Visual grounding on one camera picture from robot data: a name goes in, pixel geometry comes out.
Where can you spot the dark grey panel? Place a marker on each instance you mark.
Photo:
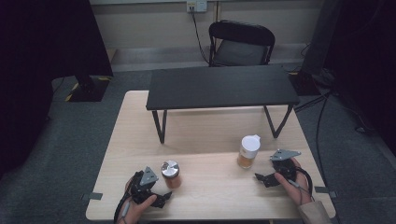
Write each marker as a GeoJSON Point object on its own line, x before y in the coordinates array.
{"type": "Point", "coordinates": [320, 37]}

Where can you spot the person's left hand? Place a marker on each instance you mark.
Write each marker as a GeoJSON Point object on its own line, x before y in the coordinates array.
{"type": "Point", "coordinates": [137, 210]}

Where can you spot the person's right hand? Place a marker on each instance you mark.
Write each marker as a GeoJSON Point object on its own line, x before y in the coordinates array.
{"type": "Point", "coordinates": [294, 189]}

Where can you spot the grey tape patch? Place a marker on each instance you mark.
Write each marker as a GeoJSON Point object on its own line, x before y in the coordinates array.
{"type": "Point", "coordinates": [325, 190]}
{"type": "Point", "coordinates": [92, 196]}

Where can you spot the black box on floor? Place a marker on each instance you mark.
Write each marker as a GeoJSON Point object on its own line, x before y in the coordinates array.
{"type": "Point", "coordinates": [303, 84]}

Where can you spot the black stand base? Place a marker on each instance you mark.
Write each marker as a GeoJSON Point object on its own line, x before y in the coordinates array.
{"type": "Point", "coordinates": [88, 90]}

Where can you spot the white lid bottle orange powder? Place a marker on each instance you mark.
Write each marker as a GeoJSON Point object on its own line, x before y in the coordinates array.
{"type": "Point", "coordinates": [248, 152]}

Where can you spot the silver lid jar red powder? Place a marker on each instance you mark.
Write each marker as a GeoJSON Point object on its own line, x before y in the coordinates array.
{"type": "Point", "coordinates": [171, 174]}

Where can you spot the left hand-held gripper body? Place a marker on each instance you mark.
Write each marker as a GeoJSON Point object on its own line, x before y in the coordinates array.
{"type": "Point", "coordinates": [146, 183]}

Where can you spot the black shelf with metal legs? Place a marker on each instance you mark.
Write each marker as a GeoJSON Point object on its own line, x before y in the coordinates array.
{"type": "Point", "coordinates": [218, 87]}

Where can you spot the white wall socket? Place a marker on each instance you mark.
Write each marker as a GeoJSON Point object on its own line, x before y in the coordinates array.
{"type": "Point", "coordinates": [196, 5]}

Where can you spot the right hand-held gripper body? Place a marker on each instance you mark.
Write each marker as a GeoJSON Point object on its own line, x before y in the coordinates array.
{"type": "Point", "coordinates": [284, 163]}

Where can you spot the black folding chair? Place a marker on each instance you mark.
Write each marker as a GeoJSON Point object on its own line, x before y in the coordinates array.
{"type": "Point", "coordinates": [241, 43]}

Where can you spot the dark curtain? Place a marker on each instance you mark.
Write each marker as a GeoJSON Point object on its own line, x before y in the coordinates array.
{"type": "Point", "coordinates": [40, 62]}
{"type": "Point", "coordinates": [367, 62]}

